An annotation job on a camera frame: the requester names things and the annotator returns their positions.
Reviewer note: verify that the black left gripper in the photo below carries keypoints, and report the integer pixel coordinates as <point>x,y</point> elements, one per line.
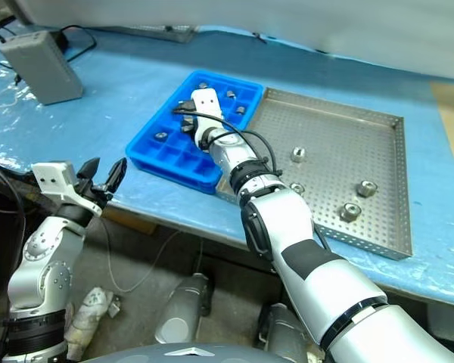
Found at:
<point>96,191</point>

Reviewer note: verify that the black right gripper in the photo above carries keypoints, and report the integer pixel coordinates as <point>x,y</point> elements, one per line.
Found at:
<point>191,113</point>

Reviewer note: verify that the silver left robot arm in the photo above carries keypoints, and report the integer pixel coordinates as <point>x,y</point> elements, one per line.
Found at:
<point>45,261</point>

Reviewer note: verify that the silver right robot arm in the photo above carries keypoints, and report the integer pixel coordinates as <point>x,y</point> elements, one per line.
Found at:
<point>325,272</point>

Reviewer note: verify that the blue compartment tray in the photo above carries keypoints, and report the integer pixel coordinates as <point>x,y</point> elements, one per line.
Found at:
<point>162,151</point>

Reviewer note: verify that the perforated steel tray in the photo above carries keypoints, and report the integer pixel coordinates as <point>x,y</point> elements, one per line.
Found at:
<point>344,151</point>

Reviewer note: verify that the grey rectangular box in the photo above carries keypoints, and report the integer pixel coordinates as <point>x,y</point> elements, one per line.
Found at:
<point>41,68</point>

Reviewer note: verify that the metal nut upper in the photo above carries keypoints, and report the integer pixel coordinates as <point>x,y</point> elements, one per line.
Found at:
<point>298,153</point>

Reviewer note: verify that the metal nut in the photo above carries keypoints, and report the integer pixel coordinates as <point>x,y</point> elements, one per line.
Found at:
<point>350,211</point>
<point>298,153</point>
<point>366,188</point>

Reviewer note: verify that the white crumpled cloth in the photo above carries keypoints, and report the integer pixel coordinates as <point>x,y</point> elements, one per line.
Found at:
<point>91,310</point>

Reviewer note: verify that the metal nut lower right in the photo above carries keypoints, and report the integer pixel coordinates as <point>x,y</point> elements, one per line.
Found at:
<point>350,211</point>

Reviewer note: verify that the grey robot torso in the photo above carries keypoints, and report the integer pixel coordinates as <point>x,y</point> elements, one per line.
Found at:
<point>181,353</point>

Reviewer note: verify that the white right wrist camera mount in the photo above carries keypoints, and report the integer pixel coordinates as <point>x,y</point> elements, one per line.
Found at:
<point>206,103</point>

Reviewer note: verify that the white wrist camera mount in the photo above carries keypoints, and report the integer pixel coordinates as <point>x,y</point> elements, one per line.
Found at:
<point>206,103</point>
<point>55,179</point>

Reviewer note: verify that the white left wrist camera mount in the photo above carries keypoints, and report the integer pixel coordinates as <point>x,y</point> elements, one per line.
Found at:
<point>55,179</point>

